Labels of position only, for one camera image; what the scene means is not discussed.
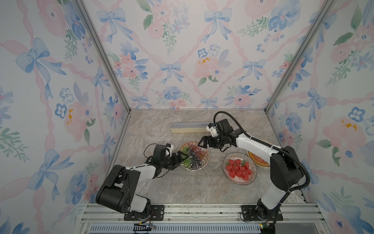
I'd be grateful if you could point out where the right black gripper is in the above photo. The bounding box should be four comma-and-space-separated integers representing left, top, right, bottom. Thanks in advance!
197, 134, 225, 148

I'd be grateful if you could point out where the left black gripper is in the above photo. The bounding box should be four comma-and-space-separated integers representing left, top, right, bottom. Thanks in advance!
160, 151, 188, 170

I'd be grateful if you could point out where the plate of grapes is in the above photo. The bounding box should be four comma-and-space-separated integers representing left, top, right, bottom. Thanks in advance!
178, 141, 210, 172

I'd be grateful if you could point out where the cream plastic wrap dispenser box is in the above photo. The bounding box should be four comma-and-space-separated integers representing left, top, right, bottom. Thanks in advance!
170, 122, 210, 134

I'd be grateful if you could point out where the yellow plate with food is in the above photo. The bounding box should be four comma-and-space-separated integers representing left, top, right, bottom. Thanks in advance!
247, 150, 271, 169

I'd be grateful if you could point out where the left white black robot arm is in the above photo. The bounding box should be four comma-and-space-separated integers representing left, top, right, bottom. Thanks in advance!
95, 144, 189, 218

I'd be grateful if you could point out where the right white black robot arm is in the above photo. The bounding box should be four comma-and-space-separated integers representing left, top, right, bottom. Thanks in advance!
198, 112, 311, 220

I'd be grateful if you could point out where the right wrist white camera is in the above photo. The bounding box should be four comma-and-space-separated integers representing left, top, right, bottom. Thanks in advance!
206, 123, 219, 137

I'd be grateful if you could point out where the wrist white camera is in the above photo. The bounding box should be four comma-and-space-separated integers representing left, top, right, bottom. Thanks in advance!
165, 143, 174, 157
206, 123, 219, 137

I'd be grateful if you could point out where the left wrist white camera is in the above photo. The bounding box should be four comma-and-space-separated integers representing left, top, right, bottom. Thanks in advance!
165, 143, 174, 157

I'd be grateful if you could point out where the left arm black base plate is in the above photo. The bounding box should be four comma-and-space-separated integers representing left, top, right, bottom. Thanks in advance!
124, 205, 165, 221

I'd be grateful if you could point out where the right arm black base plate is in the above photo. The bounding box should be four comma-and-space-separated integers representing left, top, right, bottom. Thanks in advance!
240, 205, 283, 222

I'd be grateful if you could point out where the aluminium front rail frame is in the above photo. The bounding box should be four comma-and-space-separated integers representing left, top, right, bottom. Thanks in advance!
76, 203, 331, 234

